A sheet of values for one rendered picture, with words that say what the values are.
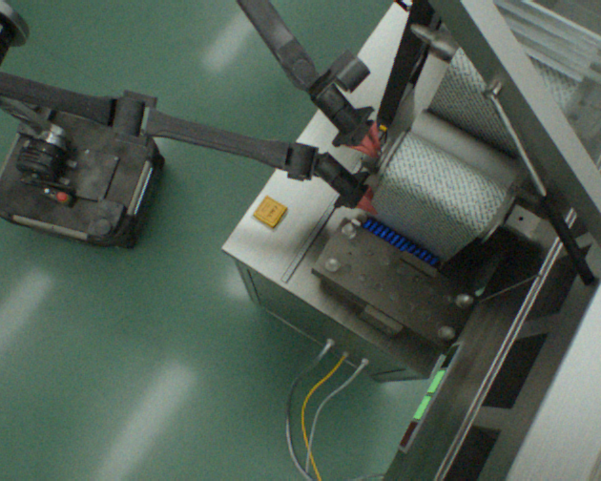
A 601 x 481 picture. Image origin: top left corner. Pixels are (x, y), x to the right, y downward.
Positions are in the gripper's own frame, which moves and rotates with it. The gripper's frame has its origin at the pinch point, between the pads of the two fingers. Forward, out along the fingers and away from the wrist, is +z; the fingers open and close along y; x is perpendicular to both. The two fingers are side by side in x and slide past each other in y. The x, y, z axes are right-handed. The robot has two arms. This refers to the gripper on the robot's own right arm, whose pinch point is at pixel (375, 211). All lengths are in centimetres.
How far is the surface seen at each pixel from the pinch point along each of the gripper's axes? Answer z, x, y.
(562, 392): -1, 67, 31
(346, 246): 0.7, -4.2, 10.6
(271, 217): -13.5, -24.7, 11.4
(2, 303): -52, -154, 84
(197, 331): 17, -114, 48
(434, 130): -6.2, 15.5, -17.7
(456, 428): 8, 46, 39
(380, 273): 9.9, 1.1, 12.0
